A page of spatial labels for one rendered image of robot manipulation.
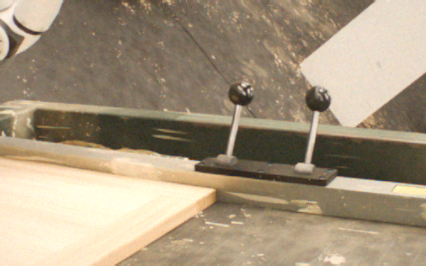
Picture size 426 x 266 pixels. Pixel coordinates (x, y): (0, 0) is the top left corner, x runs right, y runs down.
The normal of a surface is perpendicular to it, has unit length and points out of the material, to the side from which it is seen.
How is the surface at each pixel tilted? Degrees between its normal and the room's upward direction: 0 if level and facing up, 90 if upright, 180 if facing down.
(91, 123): 90
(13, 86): 0
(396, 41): 90
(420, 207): 90
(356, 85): 90
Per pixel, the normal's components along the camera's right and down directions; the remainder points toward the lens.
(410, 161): -0.47, 0.22
